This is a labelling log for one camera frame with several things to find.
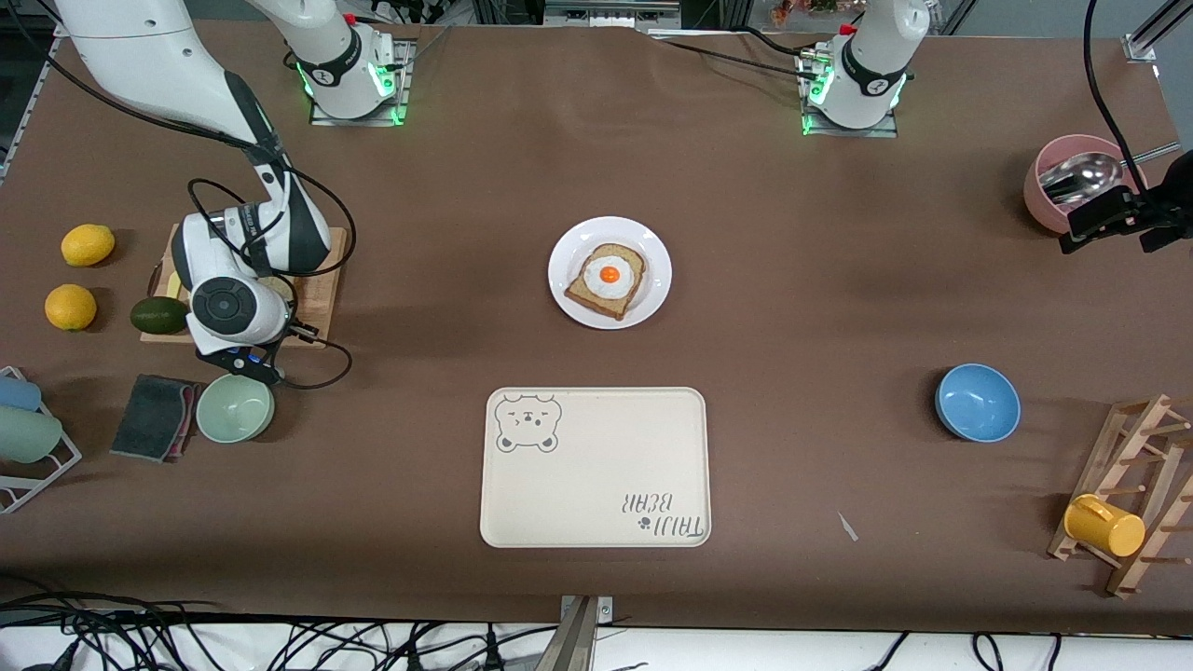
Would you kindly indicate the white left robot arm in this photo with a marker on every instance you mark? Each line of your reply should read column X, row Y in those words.
column 867, row 65

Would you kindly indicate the green avocado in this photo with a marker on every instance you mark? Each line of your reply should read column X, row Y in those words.
column 157, row 315

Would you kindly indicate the yellow mug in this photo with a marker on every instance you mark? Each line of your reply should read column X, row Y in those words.
column 1104, row 527

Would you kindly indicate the metal spoon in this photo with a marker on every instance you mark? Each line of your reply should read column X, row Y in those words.
column 1086, row 175

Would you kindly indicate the small white paper scrap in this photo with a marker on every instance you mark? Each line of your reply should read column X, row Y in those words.
column 847, row 527

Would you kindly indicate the cream bear print tray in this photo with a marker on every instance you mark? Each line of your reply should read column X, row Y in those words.
column 596, row 466

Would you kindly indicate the toast slice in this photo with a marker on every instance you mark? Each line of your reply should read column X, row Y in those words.
column 582, row 294

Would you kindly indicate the aluminium frame post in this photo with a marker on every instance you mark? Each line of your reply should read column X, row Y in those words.
column 1156, row 33

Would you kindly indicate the grey folded cloth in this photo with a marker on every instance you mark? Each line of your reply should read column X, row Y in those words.
column 151, row 417

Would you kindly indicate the light blue cup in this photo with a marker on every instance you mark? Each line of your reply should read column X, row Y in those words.
column 17, row 393

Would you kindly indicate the blue bowl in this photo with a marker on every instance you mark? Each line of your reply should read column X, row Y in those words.
column 978, row 403

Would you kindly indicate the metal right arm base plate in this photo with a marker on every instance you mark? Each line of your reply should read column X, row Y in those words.
column 403, row 102

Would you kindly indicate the yellow plastic knife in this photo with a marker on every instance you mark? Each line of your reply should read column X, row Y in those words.
column 173, row 284

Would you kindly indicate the wooden cutting board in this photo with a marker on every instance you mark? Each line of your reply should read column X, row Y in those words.
column 312, row 308

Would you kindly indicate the yellow lemon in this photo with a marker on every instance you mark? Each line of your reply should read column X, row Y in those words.
column 71, row 308
column 88, row 245

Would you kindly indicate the pale green cup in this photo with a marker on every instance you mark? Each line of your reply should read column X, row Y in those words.
column 26, row 435

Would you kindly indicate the pale green bowl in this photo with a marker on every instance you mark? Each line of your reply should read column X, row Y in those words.
column 233, row 412

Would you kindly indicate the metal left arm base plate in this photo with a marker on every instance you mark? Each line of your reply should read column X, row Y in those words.
column 890, row 130

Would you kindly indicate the wooden mug rack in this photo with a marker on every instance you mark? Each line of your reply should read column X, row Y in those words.
column 1151, row 438

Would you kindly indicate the fried egg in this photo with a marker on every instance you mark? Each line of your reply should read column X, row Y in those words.
column 610, row 276

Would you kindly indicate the metal bracket at table edge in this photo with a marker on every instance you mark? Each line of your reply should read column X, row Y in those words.
column 578, row 634

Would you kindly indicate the white round plate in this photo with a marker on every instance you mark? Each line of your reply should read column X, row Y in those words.
column 652, row 252

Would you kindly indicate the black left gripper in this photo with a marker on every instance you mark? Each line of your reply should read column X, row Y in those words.
column 1148, row 207

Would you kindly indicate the pink bowl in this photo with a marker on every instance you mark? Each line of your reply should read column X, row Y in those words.
column 1049, row 210

